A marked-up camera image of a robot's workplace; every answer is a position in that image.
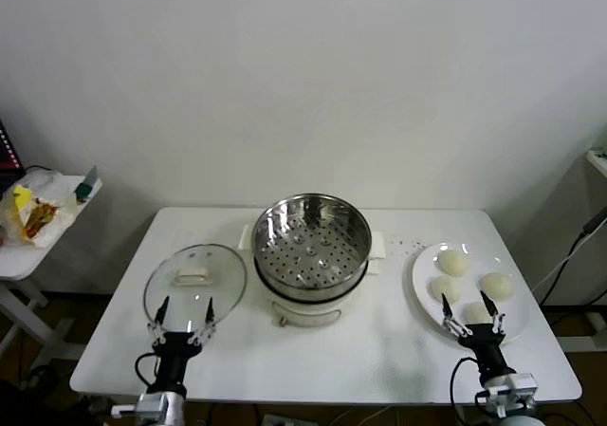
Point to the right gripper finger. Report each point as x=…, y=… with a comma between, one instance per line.
x=449, y=319
x=495, y=322

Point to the white side table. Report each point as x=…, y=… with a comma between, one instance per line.
x=19, y=265

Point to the white electric cooker base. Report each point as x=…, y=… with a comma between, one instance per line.
x=303, y=311

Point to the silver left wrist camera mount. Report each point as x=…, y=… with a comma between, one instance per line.
x=152, y=404

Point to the white steamed baozi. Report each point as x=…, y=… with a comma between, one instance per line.
x=474, y=313
x=443, y=286
x=498, y=284
x=452, y=262

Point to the plastic bag with yellow food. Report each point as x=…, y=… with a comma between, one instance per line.
x=38, y=208

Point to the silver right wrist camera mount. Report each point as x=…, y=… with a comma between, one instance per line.
x=517, y=383

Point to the white furniture base frame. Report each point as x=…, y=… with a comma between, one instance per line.
x=583, y=344

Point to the white oval plate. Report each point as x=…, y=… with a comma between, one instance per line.
x=517, y=312

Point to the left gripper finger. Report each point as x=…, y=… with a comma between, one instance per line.
x=161, y=321
x=208, y=321

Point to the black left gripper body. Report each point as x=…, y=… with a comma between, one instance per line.
x=173, y=350

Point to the green and silver small packet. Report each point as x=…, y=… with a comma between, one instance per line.
x=85, y=188

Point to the perforated steel steamer basket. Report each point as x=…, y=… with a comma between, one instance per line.
x=308, y=255

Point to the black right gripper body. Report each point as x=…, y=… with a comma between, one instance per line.
x=486, y=345

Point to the white shelf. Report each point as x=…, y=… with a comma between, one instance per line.
x=597, y=158

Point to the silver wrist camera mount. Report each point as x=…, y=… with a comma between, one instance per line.
x=517, y=383
x=152, y=404

